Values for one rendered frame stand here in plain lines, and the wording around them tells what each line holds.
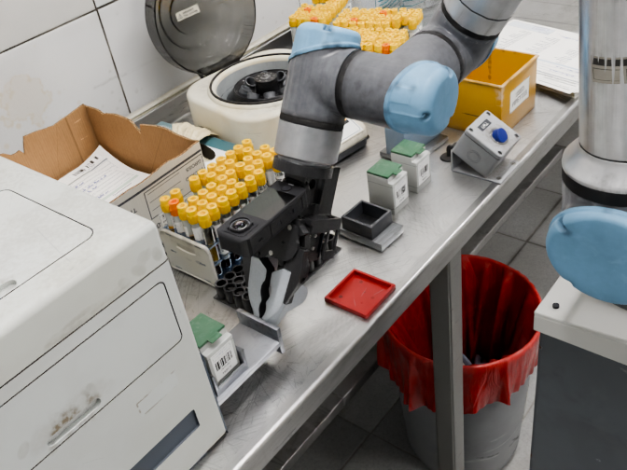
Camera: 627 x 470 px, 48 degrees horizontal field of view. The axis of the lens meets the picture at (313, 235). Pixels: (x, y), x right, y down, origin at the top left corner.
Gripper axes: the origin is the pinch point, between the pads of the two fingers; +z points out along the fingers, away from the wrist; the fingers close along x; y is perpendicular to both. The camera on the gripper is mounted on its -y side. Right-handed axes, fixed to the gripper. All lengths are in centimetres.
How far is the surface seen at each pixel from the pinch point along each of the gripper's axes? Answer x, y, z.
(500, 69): 4, 60, -36
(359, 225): 2.2, 20.8, -10.3
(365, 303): -5.7, 13.4, -2.5
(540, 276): 15, 152, 19
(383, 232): -0.3, 23.7, -9.8
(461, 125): 5, 52, -26
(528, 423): -6, 107, 45
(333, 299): -2.1, 11.4, -2.0
